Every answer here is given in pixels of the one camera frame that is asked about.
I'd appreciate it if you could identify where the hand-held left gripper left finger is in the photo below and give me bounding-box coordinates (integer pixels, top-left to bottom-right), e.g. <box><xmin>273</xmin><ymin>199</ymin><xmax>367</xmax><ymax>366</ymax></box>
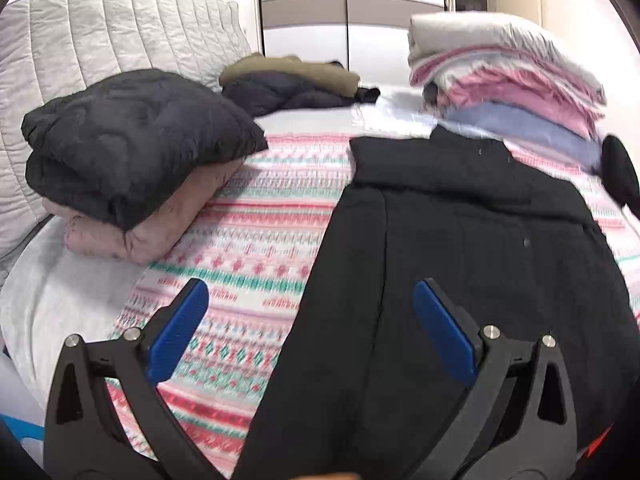
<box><xmin>44</xmin><ymin>279</ymin><xmax>221</xmax><ymax>480</ymax></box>

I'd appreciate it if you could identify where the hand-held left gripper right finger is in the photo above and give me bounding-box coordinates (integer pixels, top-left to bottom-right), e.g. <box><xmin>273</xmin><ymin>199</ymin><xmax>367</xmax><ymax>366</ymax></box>
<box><xmin>405</xmin><ymin>279</ymin><xmax>577</xmax><ymax>480</ymax></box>

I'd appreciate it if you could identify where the black coat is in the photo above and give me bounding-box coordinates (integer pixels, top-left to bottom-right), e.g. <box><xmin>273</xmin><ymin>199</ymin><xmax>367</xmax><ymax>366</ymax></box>
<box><xmin>235</xmin><ymin>125</ymin><xmax>640</xmax><ymax>480</ymax></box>

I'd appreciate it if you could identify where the folded light blue blanket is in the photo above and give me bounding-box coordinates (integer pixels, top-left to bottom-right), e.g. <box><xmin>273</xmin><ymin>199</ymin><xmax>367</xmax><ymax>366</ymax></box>
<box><xmin>440</xmin><ymin>102</ymin><xmax>608</xmax><ymax>173</ymax></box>

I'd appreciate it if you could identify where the pink green patterned blanket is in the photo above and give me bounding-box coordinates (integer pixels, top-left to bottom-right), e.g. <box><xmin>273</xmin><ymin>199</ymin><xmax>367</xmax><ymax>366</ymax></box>
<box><xmin>107</xmin><ymin>132</ymin><xmax>640</xmax><ymax>480</ymax></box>

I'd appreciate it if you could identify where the folded white duvet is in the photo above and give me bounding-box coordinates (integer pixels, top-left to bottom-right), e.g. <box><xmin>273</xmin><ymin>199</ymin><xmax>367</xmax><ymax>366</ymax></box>
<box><xmin>407</xmin><ymin>11</ymin><xmax>603</xmax><ymax>88</ymax></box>

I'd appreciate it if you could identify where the blue and white object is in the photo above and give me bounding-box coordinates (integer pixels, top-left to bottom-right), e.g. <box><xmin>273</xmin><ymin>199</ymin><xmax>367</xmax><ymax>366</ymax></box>
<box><xmin>0</xmin><ymin>410</ymin><xmax>47</xmax><ymax>443</ymax></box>

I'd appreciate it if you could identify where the orange object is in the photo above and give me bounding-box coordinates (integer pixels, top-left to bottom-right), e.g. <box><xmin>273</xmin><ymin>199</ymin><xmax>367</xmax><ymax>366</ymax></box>
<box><xmin>575</xmin><ymin>422</ymin><xmax>615</xmax><ymax>466</ymax></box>

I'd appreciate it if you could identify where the navy puffer jacket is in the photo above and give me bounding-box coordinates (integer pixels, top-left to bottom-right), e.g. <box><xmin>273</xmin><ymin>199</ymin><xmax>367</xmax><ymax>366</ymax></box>
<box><xmin>221</xmin><ymin>62</ymin><xmax>382</xmax><ymax>117</ymax></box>

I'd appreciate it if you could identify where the olive brown jacket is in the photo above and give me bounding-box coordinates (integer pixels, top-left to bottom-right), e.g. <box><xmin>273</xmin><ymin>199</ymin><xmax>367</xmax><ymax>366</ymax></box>
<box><xmin>219</xmin><ymin>55</ymin><xmax>362</xmax><ymax>97</ymax></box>

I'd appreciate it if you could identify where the white quilted headboard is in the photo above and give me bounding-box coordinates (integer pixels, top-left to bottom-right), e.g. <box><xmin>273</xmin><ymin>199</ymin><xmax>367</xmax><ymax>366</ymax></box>
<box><xmin>0</xmin><ymin>0</ymin><xmax>253</xmax><ymax>271</ymax></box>

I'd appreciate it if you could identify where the white wardrobe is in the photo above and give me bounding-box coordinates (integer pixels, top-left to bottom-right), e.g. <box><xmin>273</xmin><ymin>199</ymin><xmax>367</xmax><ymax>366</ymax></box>
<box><xmin>256</xmin><ymin>0</ymin><xmax>453</xmax><ymax>88</ymax></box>

